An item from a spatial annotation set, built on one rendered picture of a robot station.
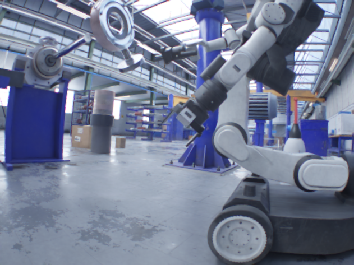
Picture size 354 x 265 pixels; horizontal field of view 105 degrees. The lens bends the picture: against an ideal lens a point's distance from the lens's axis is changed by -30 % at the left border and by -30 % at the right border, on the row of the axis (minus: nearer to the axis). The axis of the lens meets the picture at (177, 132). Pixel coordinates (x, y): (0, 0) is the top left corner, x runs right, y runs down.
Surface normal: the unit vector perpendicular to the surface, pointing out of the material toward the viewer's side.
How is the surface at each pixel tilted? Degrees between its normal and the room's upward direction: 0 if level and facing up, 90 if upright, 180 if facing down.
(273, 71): 110
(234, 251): 90
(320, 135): 90
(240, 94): 115
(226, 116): 90
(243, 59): 100
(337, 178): 90
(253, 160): 105
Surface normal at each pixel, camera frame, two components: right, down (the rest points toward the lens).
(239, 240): -0.45, -0.04
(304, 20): -0.15, 0.16
